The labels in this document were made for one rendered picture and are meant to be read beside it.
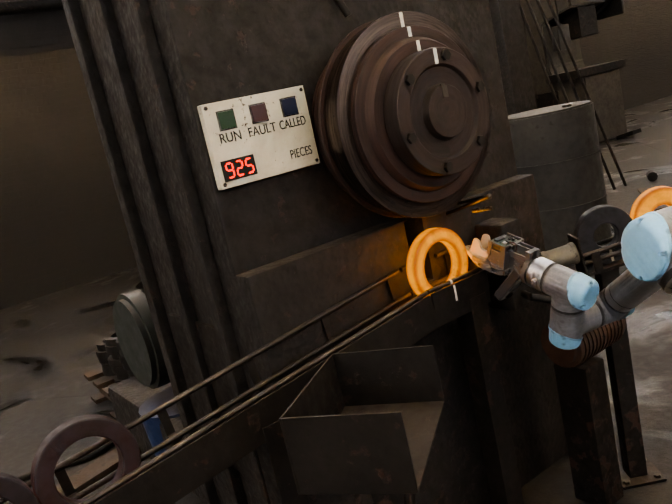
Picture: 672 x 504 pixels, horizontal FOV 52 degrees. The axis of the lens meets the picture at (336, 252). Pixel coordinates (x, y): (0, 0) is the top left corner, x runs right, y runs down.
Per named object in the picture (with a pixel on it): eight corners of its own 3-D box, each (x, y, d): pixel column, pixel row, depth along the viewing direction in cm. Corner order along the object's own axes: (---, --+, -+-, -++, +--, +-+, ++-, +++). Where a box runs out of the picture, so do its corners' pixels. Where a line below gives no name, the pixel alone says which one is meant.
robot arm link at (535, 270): (557, 286, 164) (536, 298, 159) (541, 279, 167) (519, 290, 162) (561, 258, 160) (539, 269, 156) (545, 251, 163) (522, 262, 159)
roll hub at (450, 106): (397, 189, 152) (371, 60, 147) (483, 161, 167) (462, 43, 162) (414, 188, 148) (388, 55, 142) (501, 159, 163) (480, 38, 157)
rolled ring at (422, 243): (461, 218, 172) (452, 218, 175) (408, 239, 162) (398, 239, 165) (474, 289, 176) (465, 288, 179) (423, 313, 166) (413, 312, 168)
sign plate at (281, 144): (217, 190, 148) (196, 106, 144) (315, 163, 162) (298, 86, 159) (222, 190, 146) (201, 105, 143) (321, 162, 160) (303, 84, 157)
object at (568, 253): (542, 270, 187) (536, 250, 185) (574, 260, 186) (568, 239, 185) (549, 276, 181) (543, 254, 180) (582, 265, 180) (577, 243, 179)
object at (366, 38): (345, 241, 157) (299, 30, 148) (484, 191, 183) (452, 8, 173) (363, 242, 152) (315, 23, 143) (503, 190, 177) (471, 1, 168)
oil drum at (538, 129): (499, 257, 456) (475, 122, 439) (554, 232, 489) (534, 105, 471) (576, 261, 408) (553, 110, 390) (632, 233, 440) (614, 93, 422)
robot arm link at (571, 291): (578, 320, 152) (582, 287, 148) (537, 301, 160) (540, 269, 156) (600, 306, 156) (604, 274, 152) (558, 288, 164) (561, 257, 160)
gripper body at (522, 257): (506, 231, 171) (546, 247, 163) (503, 262, 175) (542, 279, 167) (485, 239, 167) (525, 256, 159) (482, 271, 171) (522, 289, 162)
